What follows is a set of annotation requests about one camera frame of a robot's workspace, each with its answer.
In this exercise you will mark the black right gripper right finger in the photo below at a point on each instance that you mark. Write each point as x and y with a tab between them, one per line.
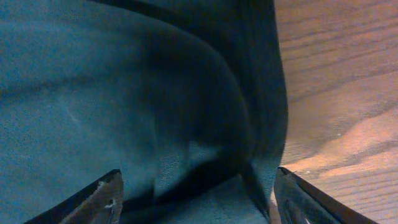
300	202

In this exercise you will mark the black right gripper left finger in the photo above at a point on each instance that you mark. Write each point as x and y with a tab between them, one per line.
101	202

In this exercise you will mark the black polo shirt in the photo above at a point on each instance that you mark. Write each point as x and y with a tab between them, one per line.
187	99

